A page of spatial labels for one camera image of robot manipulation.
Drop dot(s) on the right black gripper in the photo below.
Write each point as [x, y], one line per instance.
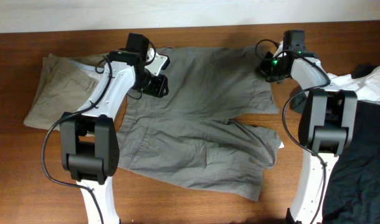
[263, 69]

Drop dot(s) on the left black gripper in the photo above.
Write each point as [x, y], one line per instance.
[157, 88]

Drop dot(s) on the grey cargo shorts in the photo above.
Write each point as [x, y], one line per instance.
[190, 137]

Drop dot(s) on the beige shorts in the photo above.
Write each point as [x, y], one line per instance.
[75, 84]

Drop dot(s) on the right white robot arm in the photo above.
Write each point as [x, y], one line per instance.
[326, 126]

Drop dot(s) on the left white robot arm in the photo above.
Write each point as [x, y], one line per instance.
[89, 145]

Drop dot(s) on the white shirt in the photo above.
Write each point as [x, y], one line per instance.
[367, 87]

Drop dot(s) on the black garment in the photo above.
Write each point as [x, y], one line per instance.
[353, 191]

